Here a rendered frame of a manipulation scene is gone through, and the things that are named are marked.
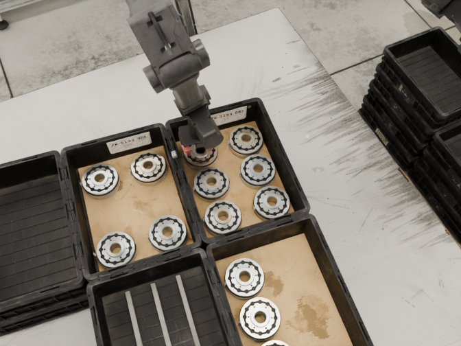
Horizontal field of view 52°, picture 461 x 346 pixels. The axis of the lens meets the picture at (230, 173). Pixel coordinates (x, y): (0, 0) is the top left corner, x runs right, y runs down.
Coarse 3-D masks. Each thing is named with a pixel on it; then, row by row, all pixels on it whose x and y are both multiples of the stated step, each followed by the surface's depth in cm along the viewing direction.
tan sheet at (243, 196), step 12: (228, 132) 147; (180, 144) 145; (264, 144) 145; (180, 156) 143; (228, 156) 143; (228, 168) 141; (192, 180) 139; (240, 180) 139; (276, 180) 139; (192, 192) 137; (228, 192) 137; (240, 192) 137; (252, 192) 137; (204, 204) 135; (240, 204) 135; (252, 204) 135; (252, 216) 133; (204, 228) 131; (240, 228) 132
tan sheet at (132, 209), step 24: (120, 168) 140; (168, 168) 140; (120, 192) 136; (144, 192) 136; (168, 192) 137; (96, 216) 133; (120, 216) 133; (144, 216) 133; (96, 240) 129; (144, 240) 129; (192, 240) 130
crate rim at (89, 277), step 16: (144, 128) 135; (160, 128) 136; (80, 144) 132; (64, 160) 130; (64, 176) 127; (176, 176) 128; (192, 224) 121; (80, 240) 119; (80, 256) 117; (160, 256) 117; (112, 272) 115
